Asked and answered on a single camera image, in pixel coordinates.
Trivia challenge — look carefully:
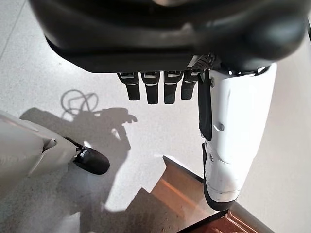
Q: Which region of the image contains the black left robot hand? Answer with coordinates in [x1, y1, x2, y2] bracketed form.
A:
[28, 0, 311, 211]

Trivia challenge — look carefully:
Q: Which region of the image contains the brown acrylic stand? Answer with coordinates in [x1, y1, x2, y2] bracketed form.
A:
[104, 155, 275, 233]

